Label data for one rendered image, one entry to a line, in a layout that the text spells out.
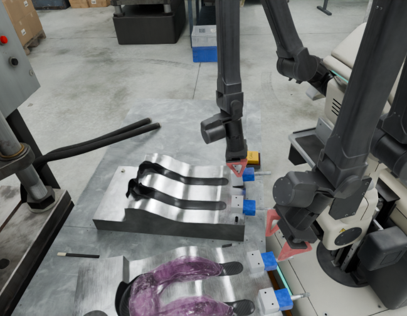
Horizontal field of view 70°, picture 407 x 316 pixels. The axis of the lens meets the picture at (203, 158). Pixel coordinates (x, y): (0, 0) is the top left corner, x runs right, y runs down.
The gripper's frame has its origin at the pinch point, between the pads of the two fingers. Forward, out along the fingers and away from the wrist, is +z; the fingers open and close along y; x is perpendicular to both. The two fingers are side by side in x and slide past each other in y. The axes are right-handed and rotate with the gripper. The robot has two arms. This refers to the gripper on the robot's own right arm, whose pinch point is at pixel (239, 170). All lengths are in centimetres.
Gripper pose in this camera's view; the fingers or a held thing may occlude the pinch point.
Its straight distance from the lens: 99.6
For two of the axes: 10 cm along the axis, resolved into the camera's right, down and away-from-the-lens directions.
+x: 9.7, -0.8, -2.1
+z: 1.8, 8.4, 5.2
